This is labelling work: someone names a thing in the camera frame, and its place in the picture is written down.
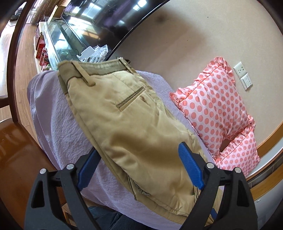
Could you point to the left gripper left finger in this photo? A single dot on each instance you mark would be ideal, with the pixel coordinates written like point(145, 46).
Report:
point(44, 209)

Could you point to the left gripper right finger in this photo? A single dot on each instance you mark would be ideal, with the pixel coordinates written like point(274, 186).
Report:
point(225, 201)

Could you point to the khaki pants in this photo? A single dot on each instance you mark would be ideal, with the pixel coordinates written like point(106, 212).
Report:
point(135, 134)

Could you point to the right pink polka-dot pillow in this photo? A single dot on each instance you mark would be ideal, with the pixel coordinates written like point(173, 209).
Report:
point(241, 151)

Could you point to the pink polka-dot pillow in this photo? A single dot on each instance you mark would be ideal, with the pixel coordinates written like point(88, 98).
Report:
point(213, 105)
point(241, 151)

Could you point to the lavender bed sheet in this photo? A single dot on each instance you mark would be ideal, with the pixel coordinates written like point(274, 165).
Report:
point(63, 140)

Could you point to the left pink polka-dot pillow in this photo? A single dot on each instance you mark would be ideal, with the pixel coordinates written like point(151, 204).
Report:
point(213, 105)

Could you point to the glass display cabinet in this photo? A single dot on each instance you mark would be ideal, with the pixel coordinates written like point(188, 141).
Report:
point(66, 38)

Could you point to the black framed mirror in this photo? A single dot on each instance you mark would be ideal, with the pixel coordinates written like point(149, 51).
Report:
point(107, 22)

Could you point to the wooden headboard frame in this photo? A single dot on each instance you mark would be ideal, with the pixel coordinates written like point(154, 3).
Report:
point(268, 173)

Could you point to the white wall light switch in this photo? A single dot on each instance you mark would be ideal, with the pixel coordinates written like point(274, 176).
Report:
point(246, 81)

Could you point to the white wall power socket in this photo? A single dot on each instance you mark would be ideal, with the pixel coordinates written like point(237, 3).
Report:
point(240, 70)

